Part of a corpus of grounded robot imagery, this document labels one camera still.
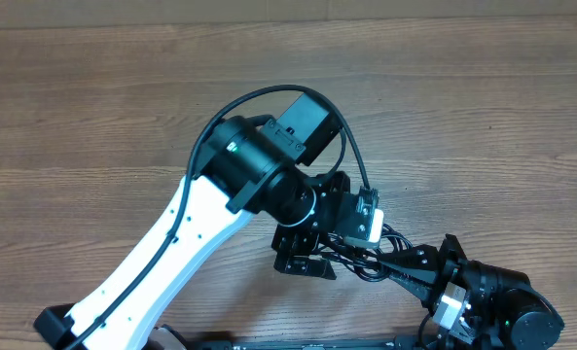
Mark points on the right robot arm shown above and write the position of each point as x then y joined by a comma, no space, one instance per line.
474,305

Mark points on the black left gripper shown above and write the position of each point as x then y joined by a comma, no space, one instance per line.
288,246

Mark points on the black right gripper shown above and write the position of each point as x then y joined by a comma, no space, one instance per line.
430,263

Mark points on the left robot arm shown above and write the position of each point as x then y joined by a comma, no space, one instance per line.
238,168

